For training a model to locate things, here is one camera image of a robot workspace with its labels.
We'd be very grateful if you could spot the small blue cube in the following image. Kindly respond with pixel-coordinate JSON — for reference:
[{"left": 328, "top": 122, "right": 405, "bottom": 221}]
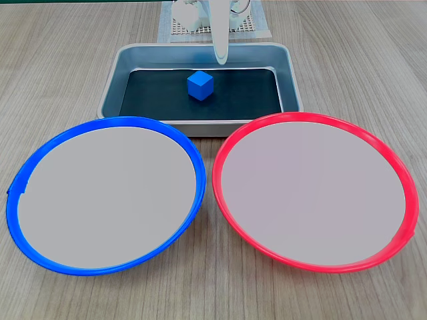
[{"left": 186, "top": 70, "right": 214, "bottom": 101}]

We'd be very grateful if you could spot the black tray mat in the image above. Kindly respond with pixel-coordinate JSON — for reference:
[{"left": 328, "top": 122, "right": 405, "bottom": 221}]
[{"left": 119, "top": 67, "right": 284, "bottom": 121}]

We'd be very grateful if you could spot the steel tray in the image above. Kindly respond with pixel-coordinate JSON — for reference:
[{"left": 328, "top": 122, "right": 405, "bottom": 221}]
[{"left": 96, "top": 42, "right": 304, "bottom": 138}]

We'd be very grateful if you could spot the red-rimmed white round plate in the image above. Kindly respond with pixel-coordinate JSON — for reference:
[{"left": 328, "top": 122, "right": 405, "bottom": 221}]
[{"left": 211, "top": 111, "right": 420, "bottom": 275}]

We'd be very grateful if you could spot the blue-rimmed white round plate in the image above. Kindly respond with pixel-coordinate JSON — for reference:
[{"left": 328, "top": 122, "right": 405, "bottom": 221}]
[{"left": 5, "top": 115, "right": 207, "bottom": 277}]

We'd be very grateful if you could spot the pale perforated base plate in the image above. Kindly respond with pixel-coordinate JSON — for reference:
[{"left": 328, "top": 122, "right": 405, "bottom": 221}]
[{"left": 171, "top": 15, "right": 254, "bottom": 36}]

